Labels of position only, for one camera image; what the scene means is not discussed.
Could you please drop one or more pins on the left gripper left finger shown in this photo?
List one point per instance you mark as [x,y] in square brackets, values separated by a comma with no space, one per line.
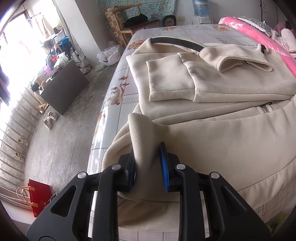
[86,209]

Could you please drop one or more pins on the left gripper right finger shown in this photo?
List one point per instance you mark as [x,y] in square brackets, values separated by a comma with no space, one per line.
[210,208]

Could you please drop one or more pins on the beige zip jacket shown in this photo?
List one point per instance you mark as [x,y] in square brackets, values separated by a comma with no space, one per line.
[208,120]

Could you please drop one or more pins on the red paper bag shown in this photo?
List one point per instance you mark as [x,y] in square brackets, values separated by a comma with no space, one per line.
[36,194]

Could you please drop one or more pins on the right beige shoe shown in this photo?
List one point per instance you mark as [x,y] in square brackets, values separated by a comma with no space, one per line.
[54,116]

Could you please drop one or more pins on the metal window railing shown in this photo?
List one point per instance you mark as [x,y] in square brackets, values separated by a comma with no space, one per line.
[19,119]

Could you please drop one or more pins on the dark low cabinet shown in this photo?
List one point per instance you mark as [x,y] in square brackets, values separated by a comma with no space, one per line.
[62,90]

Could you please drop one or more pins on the floral bed sheet mattress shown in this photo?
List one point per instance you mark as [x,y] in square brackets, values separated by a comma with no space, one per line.
[120,92]

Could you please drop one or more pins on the white plastic bag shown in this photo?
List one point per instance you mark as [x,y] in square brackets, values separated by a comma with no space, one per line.
[110,56]

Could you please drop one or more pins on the clutter pile on cabinet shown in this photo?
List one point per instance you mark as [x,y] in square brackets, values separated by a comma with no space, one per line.
[56,42]

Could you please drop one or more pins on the pink checkered cloth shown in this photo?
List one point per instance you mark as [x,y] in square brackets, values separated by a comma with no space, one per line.
[285,39]

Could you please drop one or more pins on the pink floral blanket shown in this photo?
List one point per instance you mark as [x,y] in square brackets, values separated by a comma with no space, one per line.
[261,38]

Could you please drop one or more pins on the white water dispenser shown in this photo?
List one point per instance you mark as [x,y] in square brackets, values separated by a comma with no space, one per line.
[197,20]

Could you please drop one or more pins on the black item on chair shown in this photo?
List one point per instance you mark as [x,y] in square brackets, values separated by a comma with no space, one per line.
[136,20]

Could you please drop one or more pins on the wooden chair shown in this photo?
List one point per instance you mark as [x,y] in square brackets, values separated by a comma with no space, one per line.
[121,28]

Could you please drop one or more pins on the blue water bottle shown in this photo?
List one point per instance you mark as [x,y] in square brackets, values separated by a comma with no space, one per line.
[201,8]

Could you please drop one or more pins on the teal floral wall cloth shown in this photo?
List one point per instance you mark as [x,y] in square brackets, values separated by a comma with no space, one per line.
[152,9]

